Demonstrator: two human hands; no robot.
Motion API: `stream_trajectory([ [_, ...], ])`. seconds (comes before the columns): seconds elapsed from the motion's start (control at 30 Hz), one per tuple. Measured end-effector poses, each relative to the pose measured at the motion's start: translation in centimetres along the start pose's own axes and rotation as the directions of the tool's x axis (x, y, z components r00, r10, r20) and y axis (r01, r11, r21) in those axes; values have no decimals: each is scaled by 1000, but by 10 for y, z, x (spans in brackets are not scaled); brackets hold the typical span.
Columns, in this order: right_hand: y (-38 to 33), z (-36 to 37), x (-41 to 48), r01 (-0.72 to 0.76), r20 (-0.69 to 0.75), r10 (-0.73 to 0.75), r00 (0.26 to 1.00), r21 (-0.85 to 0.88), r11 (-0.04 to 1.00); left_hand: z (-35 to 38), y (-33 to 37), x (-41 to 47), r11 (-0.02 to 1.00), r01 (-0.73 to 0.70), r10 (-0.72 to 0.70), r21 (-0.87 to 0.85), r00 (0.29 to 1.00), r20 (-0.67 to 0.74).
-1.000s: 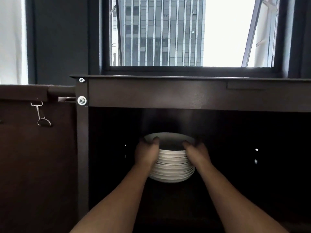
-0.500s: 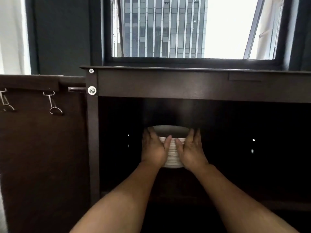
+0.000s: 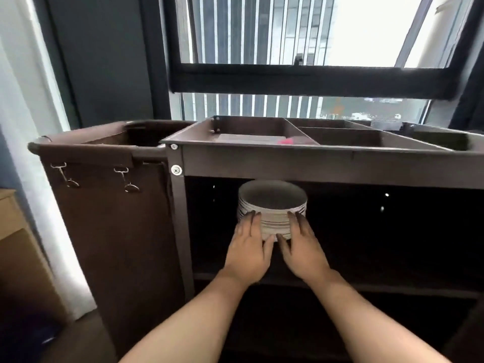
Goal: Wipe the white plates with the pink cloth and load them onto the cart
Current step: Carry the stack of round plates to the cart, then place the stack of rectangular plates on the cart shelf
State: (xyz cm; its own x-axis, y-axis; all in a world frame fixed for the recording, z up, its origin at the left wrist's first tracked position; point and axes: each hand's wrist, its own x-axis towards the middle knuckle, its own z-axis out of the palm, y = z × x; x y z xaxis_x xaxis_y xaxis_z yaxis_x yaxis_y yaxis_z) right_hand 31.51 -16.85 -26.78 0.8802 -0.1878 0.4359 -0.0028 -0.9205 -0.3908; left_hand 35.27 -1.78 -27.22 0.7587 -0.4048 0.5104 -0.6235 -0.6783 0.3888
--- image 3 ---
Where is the dark window frame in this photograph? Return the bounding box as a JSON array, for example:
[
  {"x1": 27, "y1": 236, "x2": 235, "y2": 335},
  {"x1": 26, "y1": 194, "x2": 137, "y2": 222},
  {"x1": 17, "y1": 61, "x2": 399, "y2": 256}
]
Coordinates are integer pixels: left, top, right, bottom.
[{"x1": 162, "y1": 0, "x2": 484, "y2": 100}]

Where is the person's left forearm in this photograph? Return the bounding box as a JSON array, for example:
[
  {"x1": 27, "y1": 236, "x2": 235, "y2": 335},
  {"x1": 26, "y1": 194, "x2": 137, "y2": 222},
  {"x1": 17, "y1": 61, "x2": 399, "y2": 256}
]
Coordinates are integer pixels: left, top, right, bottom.
[{"x1": 121, "y1": 272, "x2": 251, "y2": 363}]

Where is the person's right hand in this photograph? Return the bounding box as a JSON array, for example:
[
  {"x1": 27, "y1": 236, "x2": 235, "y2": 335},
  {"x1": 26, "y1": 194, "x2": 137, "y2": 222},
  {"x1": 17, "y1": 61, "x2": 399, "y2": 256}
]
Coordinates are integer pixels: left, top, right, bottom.
[{"x1": 276, "y1": 211, "x2": 334, "y2": 284}]

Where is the person's left hand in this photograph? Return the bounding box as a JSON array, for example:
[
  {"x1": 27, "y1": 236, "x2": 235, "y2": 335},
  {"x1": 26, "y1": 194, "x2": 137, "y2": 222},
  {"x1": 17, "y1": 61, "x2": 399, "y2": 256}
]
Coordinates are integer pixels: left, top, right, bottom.
[{"x1": 221, "y1": 211, "x2": 275, "y2": 288}]

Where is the white sheer curtain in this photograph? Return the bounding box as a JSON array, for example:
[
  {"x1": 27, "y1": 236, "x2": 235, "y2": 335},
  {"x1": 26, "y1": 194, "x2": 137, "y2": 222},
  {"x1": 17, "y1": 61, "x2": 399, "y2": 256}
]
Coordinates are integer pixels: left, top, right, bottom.
[{"x1": 0, "y1": 0, "x2": 99, "y2": 322}]

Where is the grey shallow tray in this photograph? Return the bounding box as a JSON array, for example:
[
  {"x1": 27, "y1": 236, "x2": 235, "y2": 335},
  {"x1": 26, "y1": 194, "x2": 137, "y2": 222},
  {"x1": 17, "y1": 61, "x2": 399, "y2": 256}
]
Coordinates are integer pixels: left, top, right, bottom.
[{"x1": 212, "y1": 133, "x2": 297, "y2": 146}]

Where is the pile of white round plates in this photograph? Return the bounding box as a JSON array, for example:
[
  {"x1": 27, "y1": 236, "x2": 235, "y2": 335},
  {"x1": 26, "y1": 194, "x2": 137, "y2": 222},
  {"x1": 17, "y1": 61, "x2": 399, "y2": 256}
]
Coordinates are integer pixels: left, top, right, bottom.
[{"x1": 237, "y1": 179, "x2": 309, "y2": 240}]

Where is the person's right forearm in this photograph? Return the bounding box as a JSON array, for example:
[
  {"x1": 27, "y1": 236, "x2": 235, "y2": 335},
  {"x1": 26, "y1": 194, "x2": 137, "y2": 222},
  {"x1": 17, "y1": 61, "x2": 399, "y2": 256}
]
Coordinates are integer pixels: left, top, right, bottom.
[{"x1": 310, "y1": 270, "x2": 451, "y2": 363}]

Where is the metal hook clip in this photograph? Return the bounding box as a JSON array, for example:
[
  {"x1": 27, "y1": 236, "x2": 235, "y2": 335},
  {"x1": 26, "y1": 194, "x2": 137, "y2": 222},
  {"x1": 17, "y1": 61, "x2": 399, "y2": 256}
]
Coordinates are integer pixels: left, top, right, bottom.
[
  {"x1": 51, "y1": 162, "x2": 80, "y2": 189},
  {"x1": 113, "y1": 166, "x2": 141, "y2": 194}
]

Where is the brown housekeeping cart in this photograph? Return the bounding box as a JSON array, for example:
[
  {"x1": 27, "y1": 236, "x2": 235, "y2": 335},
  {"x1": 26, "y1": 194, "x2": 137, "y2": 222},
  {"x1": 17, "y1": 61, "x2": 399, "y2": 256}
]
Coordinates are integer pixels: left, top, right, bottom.
[{"x1": 28, "y1": 115, "x2": 484, "y2": 363}]

